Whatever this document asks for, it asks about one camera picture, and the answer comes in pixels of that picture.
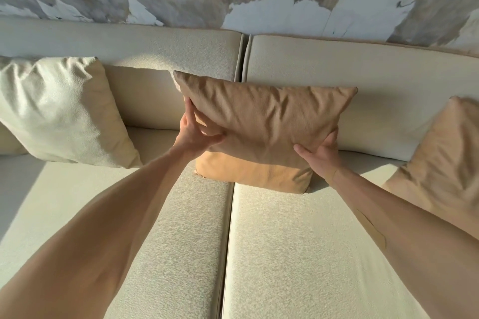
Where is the person's right hand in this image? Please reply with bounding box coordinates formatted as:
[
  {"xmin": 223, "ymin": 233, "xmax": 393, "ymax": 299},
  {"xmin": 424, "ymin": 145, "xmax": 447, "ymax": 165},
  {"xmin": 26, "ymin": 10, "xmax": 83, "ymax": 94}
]
[{"xmin": 293, "ymin": 128, "xmax": 340, "ymax": 183}]

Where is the person's left hand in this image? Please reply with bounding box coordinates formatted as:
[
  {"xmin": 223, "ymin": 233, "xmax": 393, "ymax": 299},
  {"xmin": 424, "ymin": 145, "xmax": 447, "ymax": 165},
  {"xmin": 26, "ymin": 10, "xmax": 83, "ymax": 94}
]
[{"xmin": 179, "ymin": 96, "xmax": 226, "ymax": 160}]

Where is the tan square cushion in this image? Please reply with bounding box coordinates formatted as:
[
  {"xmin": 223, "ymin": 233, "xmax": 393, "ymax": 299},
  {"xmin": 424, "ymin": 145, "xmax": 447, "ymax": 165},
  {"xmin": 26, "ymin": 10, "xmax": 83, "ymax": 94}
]
[{"xmin": 173, "ymin": 71, "xmax": 358, "ymax": 194}]

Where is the person's right forearm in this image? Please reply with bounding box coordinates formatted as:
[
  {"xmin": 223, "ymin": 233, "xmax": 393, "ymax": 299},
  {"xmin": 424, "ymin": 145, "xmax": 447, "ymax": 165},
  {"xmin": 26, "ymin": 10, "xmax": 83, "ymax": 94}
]
[{"xmin": 325, "ymin": 164, "xmax": 479, "ymax": 319}]

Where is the person's left forearm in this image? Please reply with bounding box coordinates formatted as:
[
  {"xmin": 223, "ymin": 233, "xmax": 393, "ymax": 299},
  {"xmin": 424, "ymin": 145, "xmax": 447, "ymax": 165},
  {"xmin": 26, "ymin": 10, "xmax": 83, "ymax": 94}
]
[{"xmin": 0, "ymin": 144, "xmax": 199, "ymax": 319}]

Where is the cream fabric sofa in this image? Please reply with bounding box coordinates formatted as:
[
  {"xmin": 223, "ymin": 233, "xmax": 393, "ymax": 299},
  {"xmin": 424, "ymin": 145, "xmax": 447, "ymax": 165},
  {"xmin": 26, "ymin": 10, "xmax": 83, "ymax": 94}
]
[{"xmin": 0, "ymin": 17, "xmax": 479, "ymax": 319}]

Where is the beige adhesive bandage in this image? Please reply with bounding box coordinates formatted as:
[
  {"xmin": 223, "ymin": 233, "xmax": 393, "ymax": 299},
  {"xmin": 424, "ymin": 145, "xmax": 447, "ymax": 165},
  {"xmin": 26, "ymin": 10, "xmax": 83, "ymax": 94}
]
[{"xmin": 354, "ymin": 209, "xmax": 387, "ymax": 250}]

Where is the cream square cushion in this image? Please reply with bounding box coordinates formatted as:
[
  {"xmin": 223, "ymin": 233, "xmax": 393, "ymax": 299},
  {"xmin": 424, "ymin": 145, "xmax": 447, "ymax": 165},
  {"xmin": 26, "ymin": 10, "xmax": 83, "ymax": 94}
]
[{"xmin": 0, "ymin": 56, "xmax": 143, "ymax": 169}]

